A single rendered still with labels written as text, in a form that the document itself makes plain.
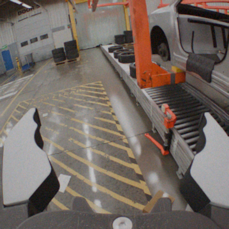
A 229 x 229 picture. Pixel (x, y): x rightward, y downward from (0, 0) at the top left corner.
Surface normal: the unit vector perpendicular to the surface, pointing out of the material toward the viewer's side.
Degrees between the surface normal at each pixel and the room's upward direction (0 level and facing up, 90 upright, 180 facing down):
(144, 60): 90
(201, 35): 87
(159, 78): 90
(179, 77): 90
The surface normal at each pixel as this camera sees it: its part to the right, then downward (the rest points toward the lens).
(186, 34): 0.15, 0.47
